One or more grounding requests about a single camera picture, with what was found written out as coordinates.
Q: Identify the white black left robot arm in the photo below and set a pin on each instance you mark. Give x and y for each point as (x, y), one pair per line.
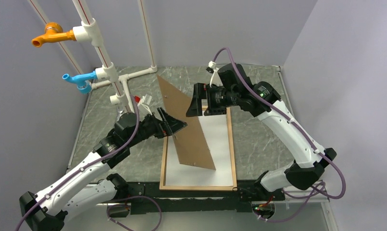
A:
(50, 208)

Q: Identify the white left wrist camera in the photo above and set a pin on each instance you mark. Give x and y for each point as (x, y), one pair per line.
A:
(143, 104)

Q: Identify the light wooden picture frame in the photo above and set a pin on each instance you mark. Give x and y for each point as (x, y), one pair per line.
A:
(233, 153)

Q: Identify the orange plastic faucet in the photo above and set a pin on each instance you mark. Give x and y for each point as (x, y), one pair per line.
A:
(53, 33)

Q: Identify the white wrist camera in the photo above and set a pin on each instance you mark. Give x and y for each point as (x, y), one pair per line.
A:
(213, 70)
(143, 104)

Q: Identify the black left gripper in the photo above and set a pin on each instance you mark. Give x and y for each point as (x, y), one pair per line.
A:
(169, 125)

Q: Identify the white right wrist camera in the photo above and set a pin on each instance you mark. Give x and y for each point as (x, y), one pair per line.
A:
(213, 70)

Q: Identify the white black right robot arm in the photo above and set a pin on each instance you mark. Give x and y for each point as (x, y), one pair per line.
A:
(263, 102)

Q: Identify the blue plastic faucet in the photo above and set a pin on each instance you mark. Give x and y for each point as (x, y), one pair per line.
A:
(82, 81)

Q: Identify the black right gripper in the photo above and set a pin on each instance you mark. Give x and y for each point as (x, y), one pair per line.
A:
(202, 90)

